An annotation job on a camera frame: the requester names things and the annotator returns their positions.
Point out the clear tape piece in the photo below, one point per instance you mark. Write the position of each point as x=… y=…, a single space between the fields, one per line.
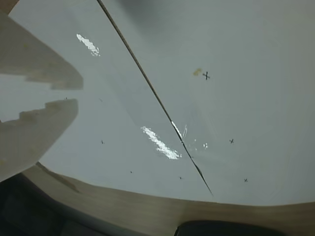
x=172 y=145

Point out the white paper sheet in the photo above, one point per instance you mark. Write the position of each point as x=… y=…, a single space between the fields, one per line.
x=110 y=98

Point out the large black round object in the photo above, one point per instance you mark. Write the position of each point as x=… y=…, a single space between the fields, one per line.
x=233 y=228

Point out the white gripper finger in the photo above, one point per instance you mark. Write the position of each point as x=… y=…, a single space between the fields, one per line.
x=37 y=132
x=37 y=61

